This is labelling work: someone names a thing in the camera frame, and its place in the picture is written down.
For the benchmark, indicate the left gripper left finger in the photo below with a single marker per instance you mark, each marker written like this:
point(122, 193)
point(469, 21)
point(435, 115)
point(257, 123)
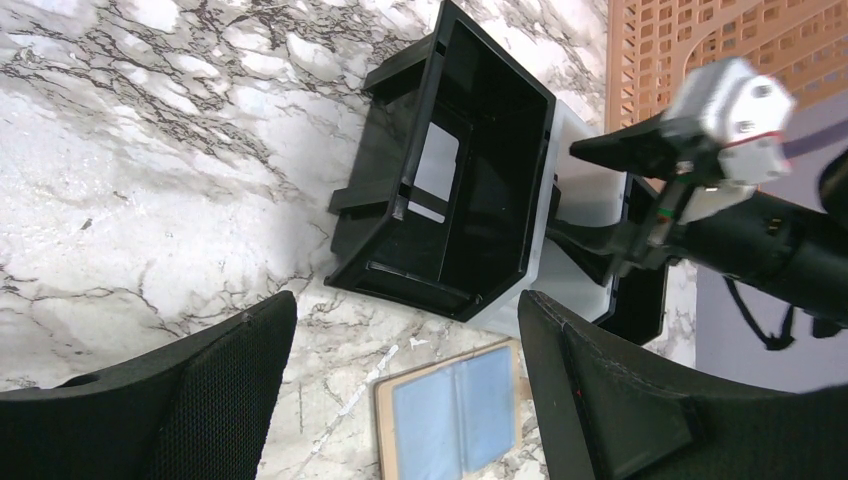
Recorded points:
point(197, 408)

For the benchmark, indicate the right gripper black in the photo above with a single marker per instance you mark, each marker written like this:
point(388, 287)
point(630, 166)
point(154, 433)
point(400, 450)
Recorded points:
point(783, 249)

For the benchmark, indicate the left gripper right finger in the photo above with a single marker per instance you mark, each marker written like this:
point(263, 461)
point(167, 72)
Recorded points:
point(610, 409)

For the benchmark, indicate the orange plastic desk organizer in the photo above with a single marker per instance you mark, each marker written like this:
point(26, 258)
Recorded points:
point(652, 45)

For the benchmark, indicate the black white card tray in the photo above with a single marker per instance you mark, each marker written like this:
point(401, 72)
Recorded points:
point(514, 174)

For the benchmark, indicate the silver card in tray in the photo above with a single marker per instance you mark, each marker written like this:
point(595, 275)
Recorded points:
point(434, 178)

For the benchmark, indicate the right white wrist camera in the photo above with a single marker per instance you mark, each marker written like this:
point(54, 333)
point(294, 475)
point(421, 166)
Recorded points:
point(744, 113)

